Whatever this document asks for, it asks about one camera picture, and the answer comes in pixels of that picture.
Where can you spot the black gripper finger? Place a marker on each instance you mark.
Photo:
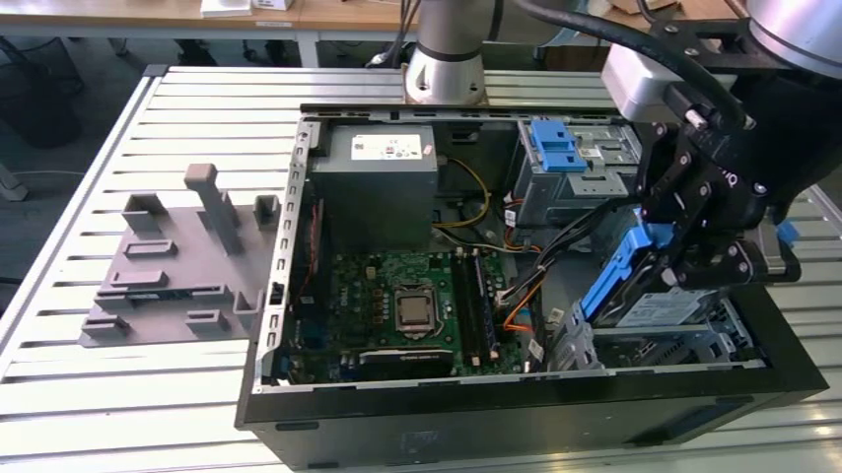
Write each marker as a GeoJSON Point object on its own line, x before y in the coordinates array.
{"type": "Point", "coordinates": [717, 266]}
{"type": "Point", "coordinates": [678, 197]}

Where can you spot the hard disk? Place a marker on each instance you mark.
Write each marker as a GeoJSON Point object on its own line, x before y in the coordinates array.
{"type": "Point", "coordinates": [618, 276]}

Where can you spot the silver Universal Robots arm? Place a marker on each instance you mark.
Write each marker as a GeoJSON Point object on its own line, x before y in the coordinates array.
{"type": "Point", "coordinates": [447, 29]}

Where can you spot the metal disk bay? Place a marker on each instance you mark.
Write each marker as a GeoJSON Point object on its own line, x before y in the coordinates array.
{"type": "Point", "coordinates": [580, 345]}

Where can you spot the grey metal drive cage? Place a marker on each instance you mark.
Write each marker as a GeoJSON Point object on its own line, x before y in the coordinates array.
{"type": "Point", "coordinates": [580, 197]}

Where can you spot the RAM stick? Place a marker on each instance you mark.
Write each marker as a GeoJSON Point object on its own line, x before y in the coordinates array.
{"type": "Point", "coordinates": [486, 315]}

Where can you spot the brown cardboard piece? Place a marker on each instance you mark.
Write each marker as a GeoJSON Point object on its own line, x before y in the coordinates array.
{"type": "Point", "coordinates": [632, 5]}

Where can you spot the black open PC case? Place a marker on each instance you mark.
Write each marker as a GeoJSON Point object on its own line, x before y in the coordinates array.
{"type": "Point", "coordinates": [526, 424]}

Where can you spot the silver CPU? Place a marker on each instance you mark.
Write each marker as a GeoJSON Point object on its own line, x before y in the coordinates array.
{"type": "Point", "coordinates": [414, 309]}

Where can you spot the grey power supply unit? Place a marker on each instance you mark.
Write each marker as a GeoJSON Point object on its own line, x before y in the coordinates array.
{"type": "Point", "coordinates": [369, 197]}

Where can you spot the green motherboard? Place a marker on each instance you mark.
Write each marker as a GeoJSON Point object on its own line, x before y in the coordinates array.
{"type": "Point", "coordinates": [369, 281]}

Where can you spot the black graphics card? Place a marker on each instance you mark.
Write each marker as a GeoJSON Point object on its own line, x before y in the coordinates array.
{"type": "Point", "coordinates": [405, 363]}

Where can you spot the black case fan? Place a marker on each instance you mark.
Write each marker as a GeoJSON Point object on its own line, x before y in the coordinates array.
{"type": "Point", "coordinates": [306, 256]}

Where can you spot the white labelled box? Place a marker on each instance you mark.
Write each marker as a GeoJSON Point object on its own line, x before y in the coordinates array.
{"type": "Point", "coordinates": [273, 4]}

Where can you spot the grey parts rack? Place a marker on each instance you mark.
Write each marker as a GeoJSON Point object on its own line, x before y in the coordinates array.
{"type": "Point", "coordinates": [178, 266]}

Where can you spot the white cardboard box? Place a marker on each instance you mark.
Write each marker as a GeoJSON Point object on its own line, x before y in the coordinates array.
{"type": "Point", "coordinates": [227, 9]}

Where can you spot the wooden desk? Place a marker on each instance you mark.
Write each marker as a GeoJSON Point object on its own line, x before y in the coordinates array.
{"type": "Point", "coordinates": [131, 20]}

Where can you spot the black mesh bin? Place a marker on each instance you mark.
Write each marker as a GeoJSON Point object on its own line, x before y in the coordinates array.
{"type": "Point", "coordinates": [39, 98]}

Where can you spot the white furniture leg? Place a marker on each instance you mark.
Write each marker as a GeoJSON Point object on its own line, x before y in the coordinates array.
{"type": "Point", "coordinates": [14, 182]}

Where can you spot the blue plastic drive bracket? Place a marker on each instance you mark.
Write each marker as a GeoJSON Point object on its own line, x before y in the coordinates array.
{"type": "Point", "coordinates": [556, 148]}

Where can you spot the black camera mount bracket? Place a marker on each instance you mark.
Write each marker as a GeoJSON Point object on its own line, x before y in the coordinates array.
{"type": "Point", "coordinates": [724, 44]}

